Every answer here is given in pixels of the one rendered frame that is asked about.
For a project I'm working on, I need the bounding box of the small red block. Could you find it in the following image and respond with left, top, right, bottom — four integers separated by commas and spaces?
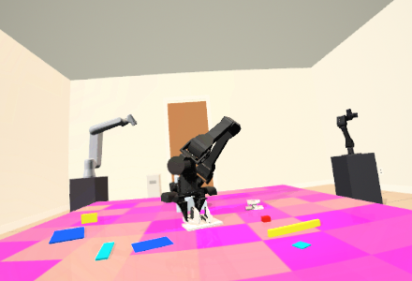
260, 215, 272, 223

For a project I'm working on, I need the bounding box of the yellow long bar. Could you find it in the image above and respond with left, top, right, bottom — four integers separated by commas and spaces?
268, 219, 320, 237

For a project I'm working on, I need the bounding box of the blue flat bar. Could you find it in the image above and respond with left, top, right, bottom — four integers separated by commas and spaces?
132, 236, 173, 253

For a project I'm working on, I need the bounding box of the cream plate with two holes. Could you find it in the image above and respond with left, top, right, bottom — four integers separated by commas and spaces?
246, 200, 260, 205

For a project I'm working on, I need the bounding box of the cyan flat square tile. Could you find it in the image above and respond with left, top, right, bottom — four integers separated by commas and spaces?
292, 242, 310, 249

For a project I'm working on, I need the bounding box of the cyan flat bar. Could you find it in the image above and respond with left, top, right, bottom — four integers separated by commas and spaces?
95, 242, 114, 261

